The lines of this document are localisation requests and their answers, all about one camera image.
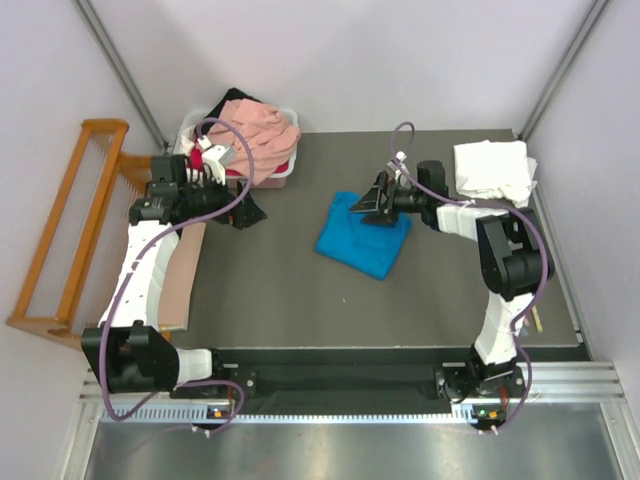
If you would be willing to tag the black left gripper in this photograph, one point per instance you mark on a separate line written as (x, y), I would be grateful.
(235, 208)

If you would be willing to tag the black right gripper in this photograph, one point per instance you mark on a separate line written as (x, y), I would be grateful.
(371, 203)

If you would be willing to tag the blue t shirt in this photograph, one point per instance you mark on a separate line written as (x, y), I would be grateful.
(370, 249)

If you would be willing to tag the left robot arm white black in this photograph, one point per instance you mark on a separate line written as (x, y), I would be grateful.
(126, 350)

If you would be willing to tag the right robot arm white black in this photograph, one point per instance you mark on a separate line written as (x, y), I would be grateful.
(514, 263)

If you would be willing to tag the folded white t shirts stack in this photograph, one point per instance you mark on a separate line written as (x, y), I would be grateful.
(495, 170)

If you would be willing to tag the red t shirt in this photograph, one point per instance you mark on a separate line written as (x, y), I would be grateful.
(196, 160)

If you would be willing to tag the pink t shirt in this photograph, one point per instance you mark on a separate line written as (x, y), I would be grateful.
(271, 137)

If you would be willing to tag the white plastic laundry bin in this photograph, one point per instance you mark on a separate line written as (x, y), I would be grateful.
(278, 179)

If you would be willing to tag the pink cardboard sheet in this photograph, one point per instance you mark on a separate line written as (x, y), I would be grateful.
(179, 280)

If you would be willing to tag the black t shirt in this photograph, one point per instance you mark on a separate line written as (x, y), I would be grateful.
(230, 95)

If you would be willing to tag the markers on table edge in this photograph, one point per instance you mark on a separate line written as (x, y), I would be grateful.
(532, 320)

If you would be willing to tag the wooden drying rack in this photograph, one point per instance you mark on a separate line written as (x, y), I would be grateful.
(76, 264)

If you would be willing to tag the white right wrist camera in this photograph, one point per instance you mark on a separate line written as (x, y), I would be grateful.
(399, 171)

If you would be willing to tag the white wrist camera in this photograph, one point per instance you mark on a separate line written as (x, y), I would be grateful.
(215, 157)
(399, 171)

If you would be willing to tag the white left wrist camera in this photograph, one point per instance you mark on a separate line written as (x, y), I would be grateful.
(215, 157)

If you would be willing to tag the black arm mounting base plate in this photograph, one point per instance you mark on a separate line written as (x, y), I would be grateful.
(432, 372)

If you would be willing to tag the white slotted cable duct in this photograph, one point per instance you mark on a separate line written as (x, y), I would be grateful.
(217, 414)

